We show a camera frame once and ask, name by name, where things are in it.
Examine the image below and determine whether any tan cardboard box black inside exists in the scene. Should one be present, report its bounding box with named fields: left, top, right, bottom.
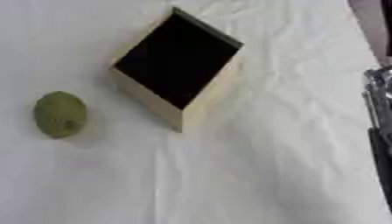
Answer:
left=108, top=6, right=245, bottom=134

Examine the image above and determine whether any green oval soft toy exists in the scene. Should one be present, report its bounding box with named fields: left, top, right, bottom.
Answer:
left=31, top=90, right=89, bottom=139

